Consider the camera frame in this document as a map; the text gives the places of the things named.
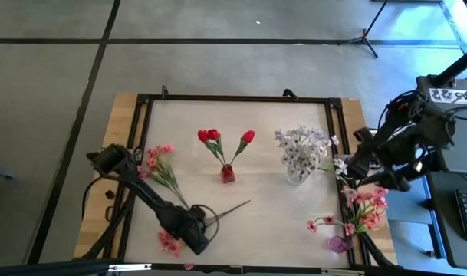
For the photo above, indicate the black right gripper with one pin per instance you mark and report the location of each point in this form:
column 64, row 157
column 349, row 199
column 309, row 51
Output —
column 398, row 153

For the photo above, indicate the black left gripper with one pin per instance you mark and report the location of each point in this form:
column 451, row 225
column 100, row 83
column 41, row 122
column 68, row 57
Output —
column 183, row 222

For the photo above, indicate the clear cut glass vase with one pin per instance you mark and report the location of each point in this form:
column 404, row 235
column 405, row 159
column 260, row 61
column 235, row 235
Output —
column 296, row 179

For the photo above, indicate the red artificial tulip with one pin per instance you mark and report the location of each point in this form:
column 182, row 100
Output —
column 203, row 135
column 248, row 136
column 214, row 134

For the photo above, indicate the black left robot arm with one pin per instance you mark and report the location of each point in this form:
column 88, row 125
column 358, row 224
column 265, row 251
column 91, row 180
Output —
column 141, row 188

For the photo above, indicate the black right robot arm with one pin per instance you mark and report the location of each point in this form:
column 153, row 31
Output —
column 432, row 122

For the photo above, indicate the red glass vase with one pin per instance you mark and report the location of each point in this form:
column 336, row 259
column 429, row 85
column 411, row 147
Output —
column 227, row 175

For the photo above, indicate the purple glass vase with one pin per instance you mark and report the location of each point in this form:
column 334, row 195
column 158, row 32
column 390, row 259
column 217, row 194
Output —
column 338, row 245

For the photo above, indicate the fallen pink blossom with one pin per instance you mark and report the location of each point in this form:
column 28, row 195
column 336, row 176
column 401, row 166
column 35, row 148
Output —
column 188, row 266

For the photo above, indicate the grey side desk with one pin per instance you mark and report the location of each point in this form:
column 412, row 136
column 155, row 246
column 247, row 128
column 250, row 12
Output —
column 444, row 230

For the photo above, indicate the black round knob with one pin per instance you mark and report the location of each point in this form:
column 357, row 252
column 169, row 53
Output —
column 109, row 194

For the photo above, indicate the black table clamp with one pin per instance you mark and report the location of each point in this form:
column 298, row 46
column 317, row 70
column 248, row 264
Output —
column 164, row 91
column 290, row 94

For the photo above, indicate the black slanted pole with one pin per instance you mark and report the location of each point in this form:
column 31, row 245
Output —
column 455, row 67

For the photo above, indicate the black tripod stand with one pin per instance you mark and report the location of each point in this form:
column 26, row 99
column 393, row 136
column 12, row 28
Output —
column 365, row 38

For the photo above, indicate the grey floor object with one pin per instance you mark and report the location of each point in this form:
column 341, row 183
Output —
column 1, row 173

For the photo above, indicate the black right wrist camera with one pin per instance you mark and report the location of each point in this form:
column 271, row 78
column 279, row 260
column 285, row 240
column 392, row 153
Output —
column 363, row 135

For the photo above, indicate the silver metal bracket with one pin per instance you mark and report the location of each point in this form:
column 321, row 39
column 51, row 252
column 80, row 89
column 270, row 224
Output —
column 129, row 267

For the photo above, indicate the black aluminium table frame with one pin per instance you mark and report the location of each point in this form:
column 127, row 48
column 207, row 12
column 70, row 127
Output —
column 237, row 98

